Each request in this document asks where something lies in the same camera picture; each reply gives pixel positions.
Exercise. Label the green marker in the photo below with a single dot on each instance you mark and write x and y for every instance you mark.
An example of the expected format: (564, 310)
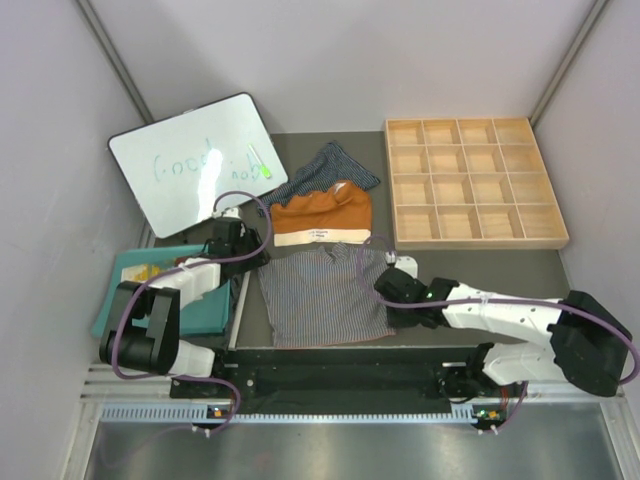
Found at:
(263, 168)

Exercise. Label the yellow picture book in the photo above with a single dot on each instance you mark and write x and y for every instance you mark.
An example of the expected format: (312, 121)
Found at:
(143, 272)

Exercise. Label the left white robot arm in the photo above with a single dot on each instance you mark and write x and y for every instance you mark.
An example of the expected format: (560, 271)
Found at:
(142, 330)

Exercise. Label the grey striped underwear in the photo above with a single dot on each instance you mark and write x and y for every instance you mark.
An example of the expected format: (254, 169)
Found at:
(314, 297)

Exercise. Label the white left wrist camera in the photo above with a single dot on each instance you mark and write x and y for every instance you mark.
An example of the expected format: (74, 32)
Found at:
(233, 212)

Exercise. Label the orange underwear white waistband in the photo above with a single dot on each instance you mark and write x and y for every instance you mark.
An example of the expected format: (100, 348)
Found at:
(342, 214)

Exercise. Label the teal folder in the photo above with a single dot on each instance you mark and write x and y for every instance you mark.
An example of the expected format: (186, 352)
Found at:
(208, 315)

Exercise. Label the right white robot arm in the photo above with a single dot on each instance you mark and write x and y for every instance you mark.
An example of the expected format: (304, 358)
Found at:
(574, 339)

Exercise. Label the wooden compartment tray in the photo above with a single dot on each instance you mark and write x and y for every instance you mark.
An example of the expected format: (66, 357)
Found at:
(470, 183)

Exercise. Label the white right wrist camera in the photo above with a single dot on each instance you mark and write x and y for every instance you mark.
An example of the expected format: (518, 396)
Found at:
(406, 264)

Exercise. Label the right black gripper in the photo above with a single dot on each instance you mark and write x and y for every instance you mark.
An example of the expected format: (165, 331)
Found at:
(399, 321)

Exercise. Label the dark blue striped underwear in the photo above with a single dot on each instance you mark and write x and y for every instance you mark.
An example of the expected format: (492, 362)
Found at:
(330, 165)

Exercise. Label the white whiteboard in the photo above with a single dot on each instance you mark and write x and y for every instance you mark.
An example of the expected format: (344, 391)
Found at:
(184, 168)

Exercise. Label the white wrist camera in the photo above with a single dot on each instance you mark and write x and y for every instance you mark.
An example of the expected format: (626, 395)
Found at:
(233, 212)
(406, 264)

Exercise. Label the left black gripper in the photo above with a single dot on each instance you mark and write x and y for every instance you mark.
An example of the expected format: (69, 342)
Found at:
(258, 259)

